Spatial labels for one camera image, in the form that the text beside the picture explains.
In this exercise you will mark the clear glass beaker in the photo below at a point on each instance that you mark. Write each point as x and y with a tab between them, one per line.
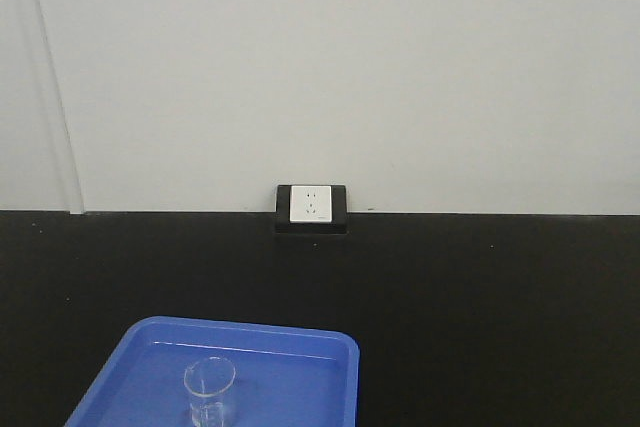
210	384

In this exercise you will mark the blue plastic tray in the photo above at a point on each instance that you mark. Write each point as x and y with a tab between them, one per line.
285	376

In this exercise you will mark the white socket in black box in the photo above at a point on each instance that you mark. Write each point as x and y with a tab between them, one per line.
311	210

